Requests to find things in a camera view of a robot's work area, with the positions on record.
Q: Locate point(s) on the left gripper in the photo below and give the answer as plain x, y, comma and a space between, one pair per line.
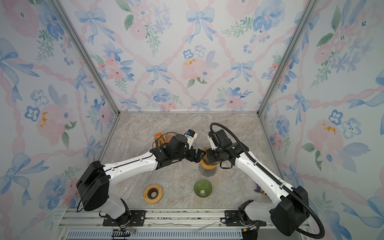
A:
199, 157

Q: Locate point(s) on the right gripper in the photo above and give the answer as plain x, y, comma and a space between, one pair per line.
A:
209, 155

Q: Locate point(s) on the wooden ring dripper base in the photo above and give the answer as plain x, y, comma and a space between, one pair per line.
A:
208, 166

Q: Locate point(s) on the grey glass carafe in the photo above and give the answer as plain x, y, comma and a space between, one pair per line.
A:
208, 173

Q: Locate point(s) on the orange coffee filter holder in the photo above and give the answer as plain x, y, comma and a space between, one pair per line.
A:
159, 139

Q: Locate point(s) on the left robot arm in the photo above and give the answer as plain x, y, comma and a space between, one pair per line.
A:
95, 183

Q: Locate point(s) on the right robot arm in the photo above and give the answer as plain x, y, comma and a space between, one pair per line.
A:
285, 212

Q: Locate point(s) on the green glass dripper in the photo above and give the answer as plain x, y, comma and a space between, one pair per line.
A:
203, 188

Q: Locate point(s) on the orange glass carafe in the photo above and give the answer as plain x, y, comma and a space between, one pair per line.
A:
169, 136

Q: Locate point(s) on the purple yellow toy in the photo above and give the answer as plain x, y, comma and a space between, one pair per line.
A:
258, 189

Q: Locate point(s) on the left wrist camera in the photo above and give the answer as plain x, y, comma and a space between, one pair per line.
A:
191, 136

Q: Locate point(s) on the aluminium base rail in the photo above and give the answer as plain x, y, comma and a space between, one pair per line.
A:
165, 224

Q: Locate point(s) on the right aluminium corner post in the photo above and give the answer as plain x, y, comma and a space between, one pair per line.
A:
291, 47

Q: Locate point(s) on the aluminium corner post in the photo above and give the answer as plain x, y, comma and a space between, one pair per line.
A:
291, 47
69, 27

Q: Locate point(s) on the left aluminium corner post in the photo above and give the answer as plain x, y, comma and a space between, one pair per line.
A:
69, 27

